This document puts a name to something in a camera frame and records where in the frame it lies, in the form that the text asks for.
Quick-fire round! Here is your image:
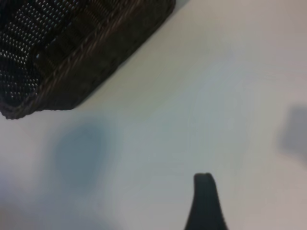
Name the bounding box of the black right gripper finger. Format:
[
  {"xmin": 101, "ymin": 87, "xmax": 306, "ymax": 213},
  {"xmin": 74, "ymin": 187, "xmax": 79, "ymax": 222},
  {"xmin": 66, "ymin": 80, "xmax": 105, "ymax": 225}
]
[{"xmin": 184, "ymin": 172, "xmax": 228, "ymax": 230}]

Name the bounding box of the dark brown woven basket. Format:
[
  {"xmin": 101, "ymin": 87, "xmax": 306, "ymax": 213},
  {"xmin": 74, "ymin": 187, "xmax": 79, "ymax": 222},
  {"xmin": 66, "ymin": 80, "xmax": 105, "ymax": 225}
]
[{"xmin": 0, "ymin": 0, "xmax": 177, "ymax": 120}]

